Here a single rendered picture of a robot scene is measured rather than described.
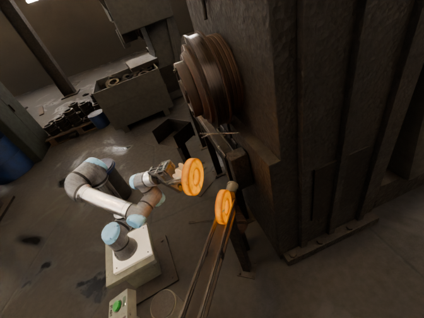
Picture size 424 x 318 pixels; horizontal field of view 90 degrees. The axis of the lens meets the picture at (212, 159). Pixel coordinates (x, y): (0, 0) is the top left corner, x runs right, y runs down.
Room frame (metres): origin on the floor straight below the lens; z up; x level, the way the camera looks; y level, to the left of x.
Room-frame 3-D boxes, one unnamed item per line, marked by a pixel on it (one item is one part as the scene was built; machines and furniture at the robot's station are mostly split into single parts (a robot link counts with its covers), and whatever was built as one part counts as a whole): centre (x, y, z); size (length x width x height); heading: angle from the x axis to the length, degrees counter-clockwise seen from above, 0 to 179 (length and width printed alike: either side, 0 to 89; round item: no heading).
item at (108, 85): (3.76, 0.88, 0.39); 1.03 x 0.83 x 0.79; 100
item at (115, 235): (0.88, 0.72, 0.49); 0.13 x 0.12 x 0.14; 148
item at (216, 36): (1.10, -0.18, 1.11); 0.47 x 0.10 x 0.47; 6
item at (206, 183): (1.56, 0.23, 0.36); 0.26 x 0.20 x 0.72; 41
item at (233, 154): (0.86, -0.13, 0.68); 0.11 x 0.08 x 0.24; 96
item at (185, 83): (1.08, 0.00, 1.11); 0.28 x 0.06 x 0.28; 6
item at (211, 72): (1.10, -0.09, 1.11); 0.47 x 0.06 x 0.47; 6
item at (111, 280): (0.87, 0.73, 0.28); 0.32 x 0.32 x 0.04; 12
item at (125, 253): (0.87, 0.73, 0.37); 0.15 x 0.15 x 0.10
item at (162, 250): (0.87, 0.73, 0.13); 0.40 x 0.40 x 0.26; 12
